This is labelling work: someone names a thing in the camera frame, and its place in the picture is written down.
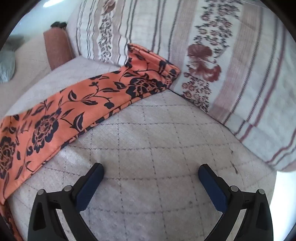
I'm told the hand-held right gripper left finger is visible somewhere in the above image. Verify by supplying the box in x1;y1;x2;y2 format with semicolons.
28;163;104;241

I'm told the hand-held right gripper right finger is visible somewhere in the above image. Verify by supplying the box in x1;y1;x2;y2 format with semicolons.
198;164;274;241

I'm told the orange floral garment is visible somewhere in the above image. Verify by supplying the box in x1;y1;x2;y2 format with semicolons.
0;43;181;241

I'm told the pink quilted bedspread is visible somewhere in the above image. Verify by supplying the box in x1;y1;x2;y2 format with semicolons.
0;56;278;241

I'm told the striped floral pillow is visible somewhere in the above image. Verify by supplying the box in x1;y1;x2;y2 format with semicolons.
67;0;296;172

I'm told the pink bolster cushion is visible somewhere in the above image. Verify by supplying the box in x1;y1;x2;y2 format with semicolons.
9;27;74;79

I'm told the grey quilted pillow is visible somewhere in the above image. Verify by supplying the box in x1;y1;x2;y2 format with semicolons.
0;35;25;84

